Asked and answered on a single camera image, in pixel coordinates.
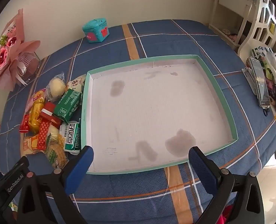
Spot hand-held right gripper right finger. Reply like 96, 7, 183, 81
188, 146, 265, 224

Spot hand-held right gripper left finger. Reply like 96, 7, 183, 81
18, 145, 94, 224

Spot yellow green cracker packet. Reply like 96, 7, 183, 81
45, 142, 70, 169

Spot green and white packet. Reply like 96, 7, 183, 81
59, 121, 82, 155

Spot pale yellow clear packet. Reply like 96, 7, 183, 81
46, 124, 65, 145

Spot cream and orange packet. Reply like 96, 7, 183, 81
23, 135, 46, 156

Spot red packet with white stripe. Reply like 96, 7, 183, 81
40, 102, 63, 126

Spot red packet with flower print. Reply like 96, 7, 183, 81
19, 114, 32, 134

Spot green snack packet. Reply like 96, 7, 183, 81
53, 88, 82, 125

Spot yellow cake packet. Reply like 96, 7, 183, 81
27, 95, 46, 131

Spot green edged white cardboard box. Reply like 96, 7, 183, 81
81, 54, 238, 175

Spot round bun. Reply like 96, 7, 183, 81
46, 73, 67, 102

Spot white snack packet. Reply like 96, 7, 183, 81
67, 74, 87, 97

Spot pink swiss roll packet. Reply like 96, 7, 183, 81
25, 88, 47, 112

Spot red cloth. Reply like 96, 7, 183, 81
221, 203, 236, 224

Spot grey phone stand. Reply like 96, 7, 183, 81
242, 66, 257, 96

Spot black smartphone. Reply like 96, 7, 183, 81
248, 57, 270, 108

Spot clear glass vase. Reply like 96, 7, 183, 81
17, 52, 41, 84

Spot pink flower bouquet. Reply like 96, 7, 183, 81
0, 9, 41, 92

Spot teal toy box pink hearts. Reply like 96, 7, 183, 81
82, 17, 110, 43

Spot blue plaid tablecloth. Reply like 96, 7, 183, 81
0, 19, 276, 224

